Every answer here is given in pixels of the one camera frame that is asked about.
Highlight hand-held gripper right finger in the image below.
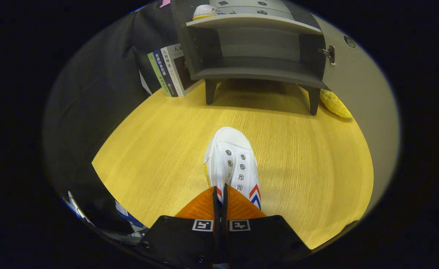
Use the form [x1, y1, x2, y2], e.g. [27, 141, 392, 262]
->
[221, 184, 311, 266]

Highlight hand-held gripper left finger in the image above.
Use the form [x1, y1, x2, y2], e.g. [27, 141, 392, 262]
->
[136, 186, 224, 269]

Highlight white canvas shoe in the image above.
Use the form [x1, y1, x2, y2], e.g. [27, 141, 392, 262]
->
[192, 4, 227, 21]
[203, 127, 262, 210]

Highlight dark grey shoe cabinet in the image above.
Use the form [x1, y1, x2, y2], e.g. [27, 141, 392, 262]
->
[170, 0, 334, 115]

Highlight blue white patterned cloth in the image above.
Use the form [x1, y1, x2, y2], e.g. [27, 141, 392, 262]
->
[115, 201, 149, 238]

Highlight yellow plush toy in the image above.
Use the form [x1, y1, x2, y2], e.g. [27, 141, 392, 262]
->
[320, 89, 353, 119]

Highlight white paper sheet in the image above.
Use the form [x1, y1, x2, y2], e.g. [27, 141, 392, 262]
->
[139, 69, 153, 95]

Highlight blue spine book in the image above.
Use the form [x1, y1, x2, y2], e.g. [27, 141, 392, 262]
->
[153, 49, 179, 98]

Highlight black backdrop cloth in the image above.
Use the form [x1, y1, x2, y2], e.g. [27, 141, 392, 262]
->
[44, 0, 190, 236]

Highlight white spine book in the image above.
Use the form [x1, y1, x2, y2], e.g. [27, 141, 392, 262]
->
[161, 44, 201, 97]

